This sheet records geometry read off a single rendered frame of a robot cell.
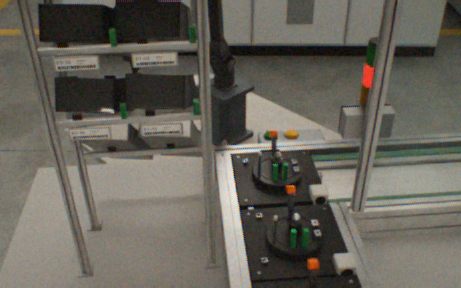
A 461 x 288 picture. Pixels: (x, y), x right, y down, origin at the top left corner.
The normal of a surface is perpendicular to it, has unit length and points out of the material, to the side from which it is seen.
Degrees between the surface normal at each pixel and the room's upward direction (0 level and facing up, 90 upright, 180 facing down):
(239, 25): 90
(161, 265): 0
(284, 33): 90
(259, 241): 0
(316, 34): 90
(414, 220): 90
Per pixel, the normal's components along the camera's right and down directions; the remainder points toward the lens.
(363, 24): -0.03, 0.57
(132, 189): -0.01, -0.82
